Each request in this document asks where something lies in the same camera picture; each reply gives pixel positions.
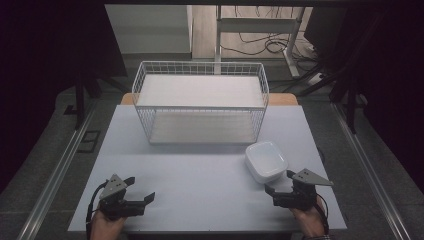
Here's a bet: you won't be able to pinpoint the white metal desk frame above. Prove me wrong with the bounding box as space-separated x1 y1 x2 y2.
214 4 306 80

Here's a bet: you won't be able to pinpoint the black metal stand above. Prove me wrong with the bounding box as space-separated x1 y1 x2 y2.
63 71 129 132
295 61 369 135

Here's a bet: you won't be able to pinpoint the white square plate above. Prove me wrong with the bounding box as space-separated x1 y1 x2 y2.
244 140 290 176
245 163 289 185

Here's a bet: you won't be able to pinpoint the white wire shelf rack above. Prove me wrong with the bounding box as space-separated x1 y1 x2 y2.
131 60 271 146

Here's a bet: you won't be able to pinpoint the black floor cables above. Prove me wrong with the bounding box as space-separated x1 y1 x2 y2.
220 5 319 62

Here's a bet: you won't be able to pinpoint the person's right hand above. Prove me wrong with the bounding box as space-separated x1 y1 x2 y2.
288 196 326 235

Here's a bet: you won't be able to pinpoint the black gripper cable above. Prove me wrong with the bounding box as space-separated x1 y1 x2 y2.
314 192 332 235
85 181 108 240

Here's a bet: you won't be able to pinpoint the white cabinet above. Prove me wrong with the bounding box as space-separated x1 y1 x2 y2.
104 4 195 62

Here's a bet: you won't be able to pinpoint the light wooden board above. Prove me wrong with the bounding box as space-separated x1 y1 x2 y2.
119 92 299 107

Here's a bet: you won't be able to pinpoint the metal floor rail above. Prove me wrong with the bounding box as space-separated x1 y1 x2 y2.
15 99 99 240
330 101 414 240

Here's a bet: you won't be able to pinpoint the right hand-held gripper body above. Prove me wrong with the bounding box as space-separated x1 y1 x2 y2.
272 168 335 212

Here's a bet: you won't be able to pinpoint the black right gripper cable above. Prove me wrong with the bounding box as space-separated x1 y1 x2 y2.
314 192 332 235

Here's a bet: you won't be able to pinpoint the person's left hand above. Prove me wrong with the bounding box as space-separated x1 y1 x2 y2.
89 208 128 236

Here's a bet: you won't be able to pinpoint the white power strip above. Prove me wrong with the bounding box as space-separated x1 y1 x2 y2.
307 71 324 87

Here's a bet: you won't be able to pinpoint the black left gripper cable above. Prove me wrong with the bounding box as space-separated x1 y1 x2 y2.
85 181 108 240

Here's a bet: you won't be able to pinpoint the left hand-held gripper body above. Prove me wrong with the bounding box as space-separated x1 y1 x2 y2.
98 173 148 222

